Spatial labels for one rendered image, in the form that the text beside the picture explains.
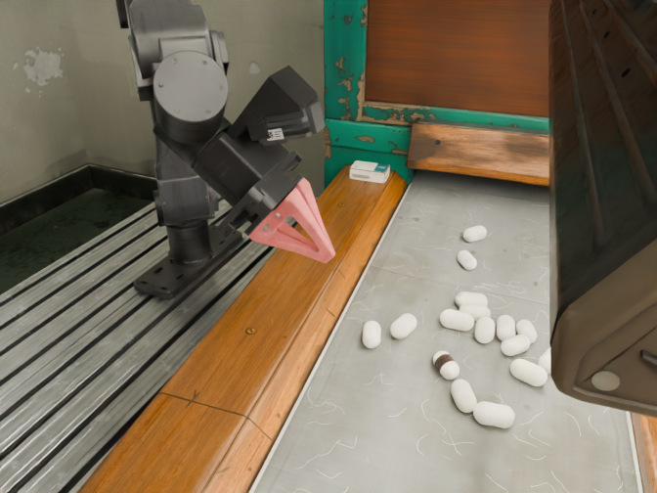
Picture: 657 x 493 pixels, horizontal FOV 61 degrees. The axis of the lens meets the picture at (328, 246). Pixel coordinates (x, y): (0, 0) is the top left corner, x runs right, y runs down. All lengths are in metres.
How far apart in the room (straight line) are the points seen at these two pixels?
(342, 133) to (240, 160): 0.51
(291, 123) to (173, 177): 0.35
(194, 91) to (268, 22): 1.66
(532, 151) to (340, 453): 0.56
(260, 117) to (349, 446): 0.29
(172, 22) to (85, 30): 2.11
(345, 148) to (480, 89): 0.25
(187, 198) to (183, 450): 0.41
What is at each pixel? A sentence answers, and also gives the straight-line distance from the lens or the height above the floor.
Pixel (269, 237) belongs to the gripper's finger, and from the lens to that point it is 0.53.
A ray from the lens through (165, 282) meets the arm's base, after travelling 0.85.
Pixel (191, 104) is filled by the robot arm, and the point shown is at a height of 1.02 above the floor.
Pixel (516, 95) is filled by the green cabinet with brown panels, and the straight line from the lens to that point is 0.93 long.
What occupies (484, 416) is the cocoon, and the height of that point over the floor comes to 0.76.
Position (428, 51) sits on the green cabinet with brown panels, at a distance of 0.93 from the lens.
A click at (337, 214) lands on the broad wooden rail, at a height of 0.76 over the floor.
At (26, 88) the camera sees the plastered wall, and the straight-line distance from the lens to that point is 2.69.
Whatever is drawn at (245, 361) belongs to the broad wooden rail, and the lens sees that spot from 0.56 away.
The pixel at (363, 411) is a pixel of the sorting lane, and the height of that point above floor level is 0.74.
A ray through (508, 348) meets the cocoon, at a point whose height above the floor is 0.75.
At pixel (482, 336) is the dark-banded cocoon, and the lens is 0.62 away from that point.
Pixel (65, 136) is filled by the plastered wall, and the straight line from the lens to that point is 2.83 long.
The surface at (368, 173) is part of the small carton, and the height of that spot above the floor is 0.78.
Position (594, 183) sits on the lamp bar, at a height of 1.07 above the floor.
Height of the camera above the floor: 1.14
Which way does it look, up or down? 31 degrees down
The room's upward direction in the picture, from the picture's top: straight up
